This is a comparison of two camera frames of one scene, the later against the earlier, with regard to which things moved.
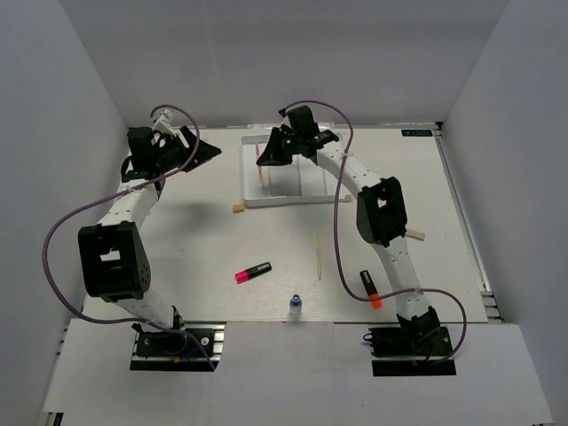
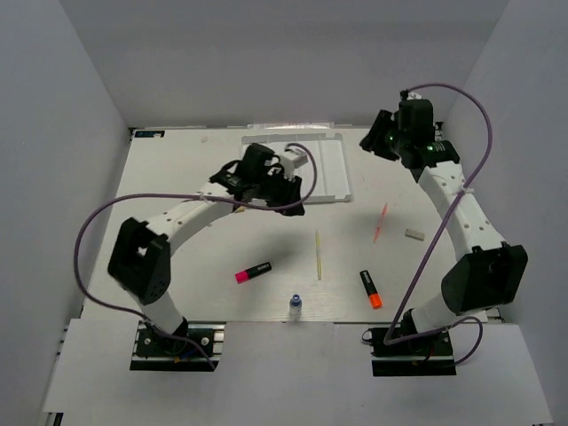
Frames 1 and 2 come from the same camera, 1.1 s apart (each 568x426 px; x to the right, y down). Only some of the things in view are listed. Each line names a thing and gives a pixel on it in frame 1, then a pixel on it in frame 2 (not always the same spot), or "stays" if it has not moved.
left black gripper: [203, 153] to [288, 196]
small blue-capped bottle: [295, 308] stays
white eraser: [421, 236] stays
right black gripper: [272, 156] to [372, 142]
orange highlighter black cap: [371, 289] stays
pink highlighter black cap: [251, 272] stays
